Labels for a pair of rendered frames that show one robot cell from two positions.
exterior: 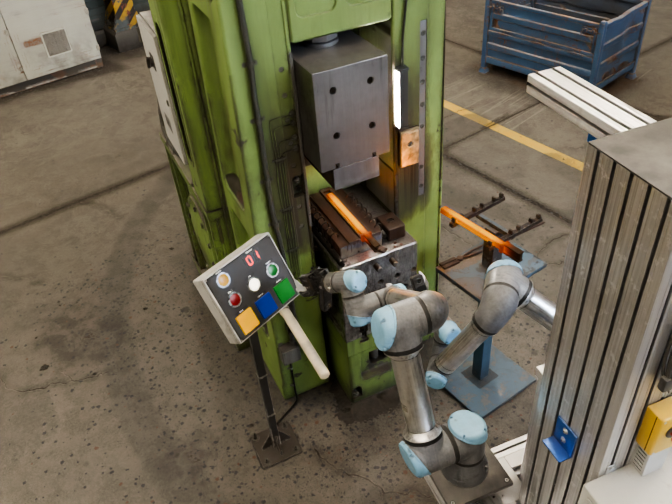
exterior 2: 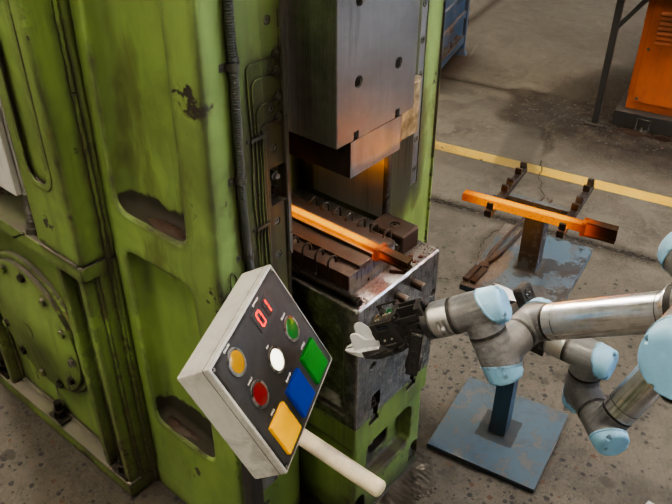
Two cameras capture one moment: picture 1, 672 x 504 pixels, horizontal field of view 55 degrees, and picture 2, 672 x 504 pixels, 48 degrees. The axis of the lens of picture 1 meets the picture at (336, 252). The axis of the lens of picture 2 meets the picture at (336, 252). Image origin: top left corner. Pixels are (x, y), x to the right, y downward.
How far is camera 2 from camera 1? 1.19 m
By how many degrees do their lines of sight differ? 22
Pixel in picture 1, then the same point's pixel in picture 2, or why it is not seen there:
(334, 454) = not seen: outside the picture
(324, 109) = (348, 33)
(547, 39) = not seen: hidden behind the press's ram
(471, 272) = (511, 280)
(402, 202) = (394, 197)
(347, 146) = (369, 100)
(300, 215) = (278, 235)
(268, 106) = (245, 39)
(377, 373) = (381, 466)
